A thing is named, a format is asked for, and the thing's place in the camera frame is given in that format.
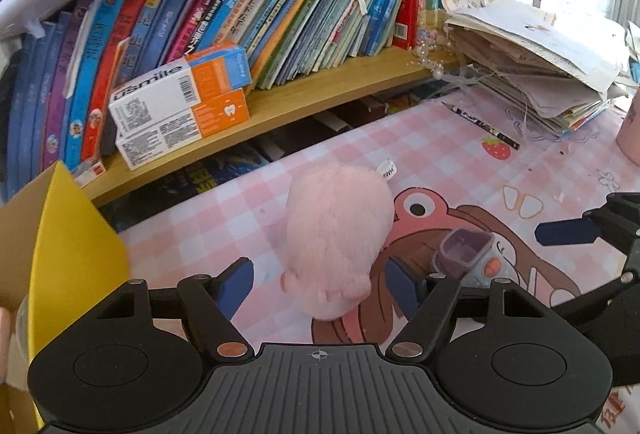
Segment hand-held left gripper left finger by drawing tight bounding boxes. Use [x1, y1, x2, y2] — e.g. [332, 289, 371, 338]
[97, 257, 254, 361]

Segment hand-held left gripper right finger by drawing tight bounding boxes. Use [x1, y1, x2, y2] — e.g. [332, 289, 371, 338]
[385, 255, 544, 358]

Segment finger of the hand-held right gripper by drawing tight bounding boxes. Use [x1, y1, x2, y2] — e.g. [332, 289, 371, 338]
[550, 270, 640, 326]
[535, 194, 640, 265]

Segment pink plush toy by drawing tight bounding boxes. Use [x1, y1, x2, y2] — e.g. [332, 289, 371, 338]
[281, 158, 398, 319]

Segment yellow cardboard box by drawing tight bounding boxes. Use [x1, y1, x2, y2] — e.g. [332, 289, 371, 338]
[0, 160, 133, 434]

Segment small purple grey toy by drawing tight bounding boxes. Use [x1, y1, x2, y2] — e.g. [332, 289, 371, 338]
[431, 229, 512, 289]

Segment pink cup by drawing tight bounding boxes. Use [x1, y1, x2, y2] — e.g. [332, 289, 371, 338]
[615, 92, 640, 159]

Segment black patterned pencil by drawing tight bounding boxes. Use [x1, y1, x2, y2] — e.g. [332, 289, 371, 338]
[441, 102, 521, 151]

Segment white orange carton box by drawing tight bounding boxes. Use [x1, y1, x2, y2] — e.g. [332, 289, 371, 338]
[115, 88, 251, 171]
[108, 41, 252, 138]

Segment messy stack of papers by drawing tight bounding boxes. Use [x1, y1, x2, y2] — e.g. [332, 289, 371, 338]
[440, 0, 637, 137]

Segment wooden shelf board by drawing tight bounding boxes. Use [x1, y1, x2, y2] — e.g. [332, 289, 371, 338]
[80, 48, 463, 209]

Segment row of colourful books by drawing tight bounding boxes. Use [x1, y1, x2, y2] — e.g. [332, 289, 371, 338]
[5, 0, 451, 202]

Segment pearl bead string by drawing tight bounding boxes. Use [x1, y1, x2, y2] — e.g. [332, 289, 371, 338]
[407, 24, 483, 87]

